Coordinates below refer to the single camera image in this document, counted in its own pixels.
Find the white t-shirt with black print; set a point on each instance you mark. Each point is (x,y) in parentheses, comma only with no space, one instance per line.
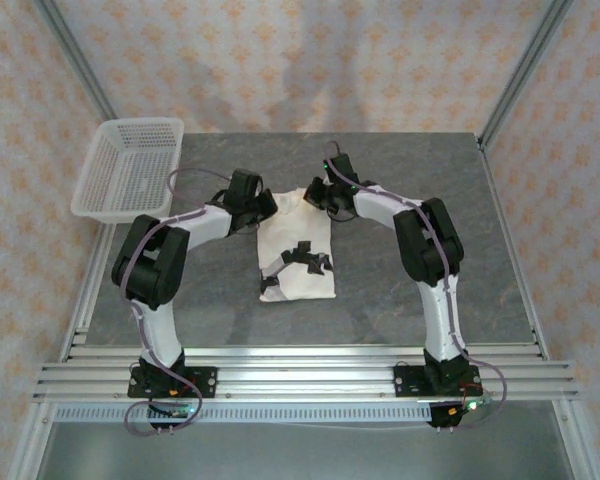
(295,235)

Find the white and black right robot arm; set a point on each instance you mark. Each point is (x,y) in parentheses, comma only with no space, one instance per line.
(440,320)

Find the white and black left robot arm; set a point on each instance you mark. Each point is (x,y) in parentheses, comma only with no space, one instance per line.
(155,330)

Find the white perforated plastic basket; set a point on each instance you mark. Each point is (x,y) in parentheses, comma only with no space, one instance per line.
(125,170)

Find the orange patterned white curtain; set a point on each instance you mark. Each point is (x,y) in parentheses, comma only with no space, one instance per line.
(300,60)

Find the small circuit board green LED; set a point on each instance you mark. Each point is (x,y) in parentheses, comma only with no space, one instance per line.
(180,411)
(472,405)

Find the aluminium table edge rail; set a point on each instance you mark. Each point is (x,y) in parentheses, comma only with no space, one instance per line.
(87,295)
(510,240)

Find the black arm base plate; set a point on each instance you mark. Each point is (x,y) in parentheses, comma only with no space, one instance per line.
(205,382)
(405,382)

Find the aluminium mounting rail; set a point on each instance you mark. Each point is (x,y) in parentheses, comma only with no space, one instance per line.
(305,380)

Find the aluminium frame post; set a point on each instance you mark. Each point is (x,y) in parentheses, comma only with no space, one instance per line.
(77,60)
(525,70)

